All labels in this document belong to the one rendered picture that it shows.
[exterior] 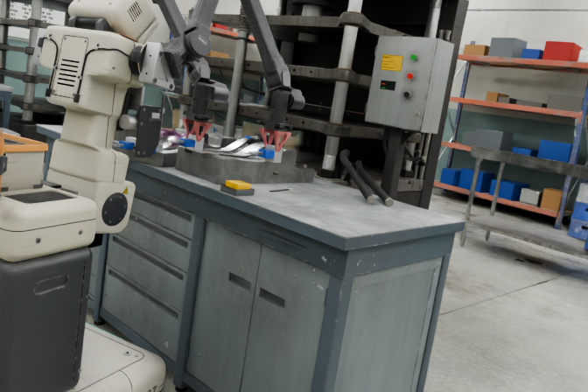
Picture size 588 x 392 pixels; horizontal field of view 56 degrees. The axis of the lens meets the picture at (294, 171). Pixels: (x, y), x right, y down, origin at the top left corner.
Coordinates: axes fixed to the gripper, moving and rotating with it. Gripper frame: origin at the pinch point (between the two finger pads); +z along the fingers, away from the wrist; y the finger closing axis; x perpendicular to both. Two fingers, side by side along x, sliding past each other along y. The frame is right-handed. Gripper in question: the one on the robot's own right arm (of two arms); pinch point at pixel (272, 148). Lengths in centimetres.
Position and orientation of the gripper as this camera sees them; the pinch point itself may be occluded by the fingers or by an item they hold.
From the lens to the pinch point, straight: 193.3
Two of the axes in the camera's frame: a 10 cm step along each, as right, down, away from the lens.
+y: -7.2, -2.0, 6.7
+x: -6.8, -0.2, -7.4
